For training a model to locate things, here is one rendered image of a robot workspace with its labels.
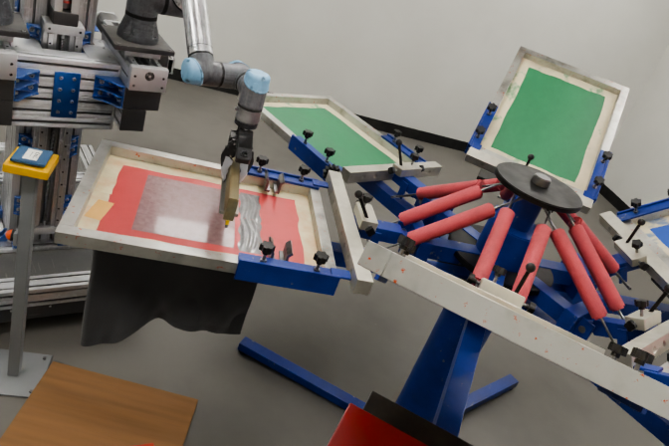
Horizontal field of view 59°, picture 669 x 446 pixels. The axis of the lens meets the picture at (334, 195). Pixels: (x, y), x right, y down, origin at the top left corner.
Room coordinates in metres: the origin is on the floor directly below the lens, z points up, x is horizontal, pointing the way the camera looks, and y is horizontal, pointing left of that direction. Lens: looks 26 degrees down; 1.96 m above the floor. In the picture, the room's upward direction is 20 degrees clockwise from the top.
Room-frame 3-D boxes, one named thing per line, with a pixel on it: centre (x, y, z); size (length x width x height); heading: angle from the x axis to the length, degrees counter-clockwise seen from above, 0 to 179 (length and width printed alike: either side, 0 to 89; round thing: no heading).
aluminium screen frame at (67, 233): (1.61, 0.36, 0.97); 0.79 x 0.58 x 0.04; 107
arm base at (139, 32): (2.14, 0.91, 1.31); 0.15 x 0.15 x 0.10
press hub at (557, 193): (1.92, -0.65, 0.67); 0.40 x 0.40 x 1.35
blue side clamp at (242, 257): (1.42, 0.05, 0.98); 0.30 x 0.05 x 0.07; 107
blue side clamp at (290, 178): (1.95, 0.21, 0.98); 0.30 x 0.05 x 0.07; 107
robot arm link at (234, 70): (1.71, 0.40, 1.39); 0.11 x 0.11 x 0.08; 40
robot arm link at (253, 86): (1.65, 0.33, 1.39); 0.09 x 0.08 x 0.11; 40
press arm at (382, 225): (1.78, -0.18, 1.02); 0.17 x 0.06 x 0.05; 107
